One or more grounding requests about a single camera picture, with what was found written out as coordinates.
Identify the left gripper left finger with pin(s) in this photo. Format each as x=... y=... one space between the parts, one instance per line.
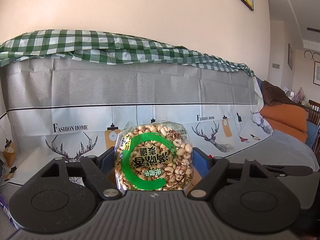
x=96 y=171

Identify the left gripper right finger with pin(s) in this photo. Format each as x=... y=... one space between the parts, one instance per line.
x=213 y=175

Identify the puffed grain snack pack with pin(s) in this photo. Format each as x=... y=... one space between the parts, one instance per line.
x=153 y=157

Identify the purple chocolate bar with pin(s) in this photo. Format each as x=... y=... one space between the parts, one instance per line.
x=5 y=207

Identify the brown cardboard box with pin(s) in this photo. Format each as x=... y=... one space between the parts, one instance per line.
x=195 y=180

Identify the grey deer print cover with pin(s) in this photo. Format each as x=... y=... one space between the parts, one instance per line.
x=65 y=108

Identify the orange cushion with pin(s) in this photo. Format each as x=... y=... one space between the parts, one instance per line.
x=289 y=119

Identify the brown blanket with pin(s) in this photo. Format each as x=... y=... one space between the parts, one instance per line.
x=273 y=95

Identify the wooden chair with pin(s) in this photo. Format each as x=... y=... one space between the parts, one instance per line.
x=314 y=112

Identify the green checkered cloth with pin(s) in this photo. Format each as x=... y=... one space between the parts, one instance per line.
x=108 y=48

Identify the small framed wall picture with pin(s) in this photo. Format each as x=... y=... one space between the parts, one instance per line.
x=290 y=57

